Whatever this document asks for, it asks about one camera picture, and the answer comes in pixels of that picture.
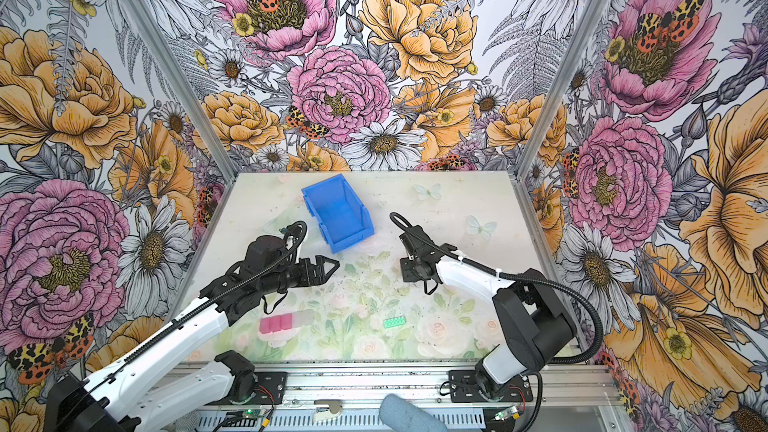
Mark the aluminium front rail frame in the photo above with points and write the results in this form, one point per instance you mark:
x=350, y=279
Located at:
x=347, y=396

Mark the right aluminium corner post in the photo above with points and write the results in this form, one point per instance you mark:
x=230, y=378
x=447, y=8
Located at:
x=583, y=31

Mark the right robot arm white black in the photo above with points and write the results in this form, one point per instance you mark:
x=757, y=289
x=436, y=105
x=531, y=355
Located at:
x=534, y=322

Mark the blue plastic bin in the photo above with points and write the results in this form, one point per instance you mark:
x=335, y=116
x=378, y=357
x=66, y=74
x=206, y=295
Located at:
x=343, y=219

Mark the aluminium corner post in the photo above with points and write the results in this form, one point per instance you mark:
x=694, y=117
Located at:
x=157, y=44
x=583, y=31

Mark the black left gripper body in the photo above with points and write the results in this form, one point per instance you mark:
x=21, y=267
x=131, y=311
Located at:
x=288, y=276

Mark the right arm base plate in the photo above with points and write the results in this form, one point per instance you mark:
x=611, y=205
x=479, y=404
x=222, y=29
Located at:
x=469, y=386

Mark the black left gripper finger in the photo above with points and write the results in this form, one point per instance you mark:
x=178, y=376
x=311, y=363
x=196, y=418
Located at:
x=326, y=263
x=319, y=278

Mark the green toy brick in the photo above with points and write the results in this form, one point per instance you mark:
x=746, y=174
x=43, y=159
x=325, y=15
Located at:
x=394, y=322

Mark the left aluminium corner post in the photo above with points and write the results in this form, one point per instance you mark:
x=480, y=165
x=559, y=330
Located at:
x=157, y=44

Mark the pink translucent block strip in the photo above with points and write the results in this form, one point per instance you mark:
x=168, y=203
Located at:
x=285, y=322

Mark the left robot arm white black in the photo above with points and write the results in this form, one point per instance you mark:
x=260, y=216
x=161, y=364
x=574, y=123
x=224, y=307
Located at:
x=123, y=396

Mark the grey blue padded cylinder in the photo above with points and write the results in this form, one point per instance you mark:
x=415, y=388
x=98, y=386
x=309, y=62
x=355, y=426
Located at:
x=402, y=416

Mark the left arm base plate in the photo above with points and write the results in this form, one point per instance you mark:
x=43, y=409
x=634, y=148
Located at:
x=264, y=385

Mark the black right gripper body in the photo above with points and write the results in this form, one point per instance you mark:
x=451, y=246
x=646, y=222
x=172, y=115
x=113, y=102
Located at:
x=410, y=270

